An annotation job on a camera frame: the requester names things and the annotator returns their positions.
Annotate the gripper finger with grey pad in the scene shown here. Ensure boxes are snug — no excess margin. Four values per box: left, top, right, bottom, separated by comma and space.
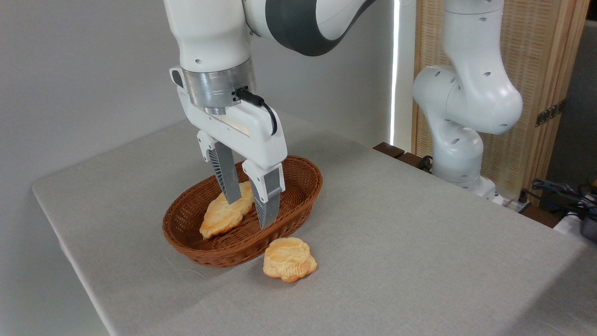
196, 131, 242, 205
242, 160, 284, 230

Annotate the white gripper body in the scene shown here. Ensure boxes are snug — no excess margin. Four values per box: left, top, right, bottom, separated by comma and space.
170, 67, 288, 170

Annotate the golden croissant bread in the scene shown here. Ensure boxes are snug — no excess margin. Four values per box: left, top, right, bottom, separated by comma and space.
200, 181, 255, 239

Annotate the round golden bread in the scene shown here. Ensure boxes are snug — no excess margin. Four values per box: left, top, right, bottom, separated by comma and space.
263, 237, 318, 283

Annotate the brown wicker basket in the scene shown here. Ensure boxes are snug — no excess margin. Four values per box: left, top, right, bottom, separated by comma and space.
162, 155, 323, 268

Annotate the dark brown wooden block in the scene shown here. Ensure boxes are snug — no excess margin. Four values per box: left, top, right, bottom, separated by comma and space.
373, 142, 405, 159
396, 152, 432, 172

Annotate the grey tablecloth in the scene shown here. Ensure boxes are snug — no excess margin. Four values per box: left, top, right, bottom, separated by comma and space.
32, 100, 597, 336

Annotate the white power strip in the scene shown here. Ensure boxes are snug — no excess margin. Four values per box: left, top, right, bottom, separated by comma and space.
494, 194, 532, 213

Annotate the black screen hinge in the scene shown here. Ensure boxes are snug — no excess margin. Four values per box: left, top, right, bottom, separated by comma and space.
535, 99, 566, 127

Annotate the wooden rattan folding screen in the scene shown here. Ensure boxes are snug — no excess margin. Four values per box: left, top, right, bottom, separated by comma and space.
412, 0, 590, 206

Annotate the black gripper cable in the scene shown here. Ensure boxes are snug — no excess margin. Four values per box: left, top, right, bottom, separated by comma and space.
236, 88, 278, 136

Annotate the bundle of dark cables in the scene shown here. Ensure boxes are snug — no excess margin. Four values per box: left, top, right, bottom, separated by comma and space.
532, 179, 597, 220

